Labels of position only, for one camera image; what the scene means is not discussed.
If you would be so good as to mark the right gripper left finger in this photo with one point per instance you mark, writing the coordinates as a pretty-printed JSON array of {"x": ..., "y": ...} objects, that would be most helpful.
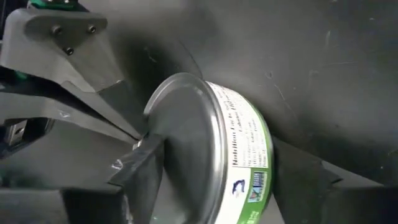
[{"x": 140, "y": 168}]

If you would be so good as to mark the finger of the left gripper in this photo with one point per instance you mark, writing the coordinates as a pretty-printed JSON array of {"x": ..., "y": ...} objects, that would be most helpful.
[
  {"x": 62, "y": 109},
  {"x": 71, "y": 62}
]

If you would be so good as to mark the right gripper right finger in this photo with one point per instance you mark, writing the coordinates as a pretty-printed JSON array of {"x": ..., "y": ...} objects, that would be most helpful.
[{"x": 304, "y": 193}]

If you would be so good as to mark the green label tin can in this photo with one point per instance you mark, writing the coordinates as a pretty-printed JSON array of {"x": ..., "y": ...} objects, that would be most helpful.
[{"x": 192, "y": 140}]

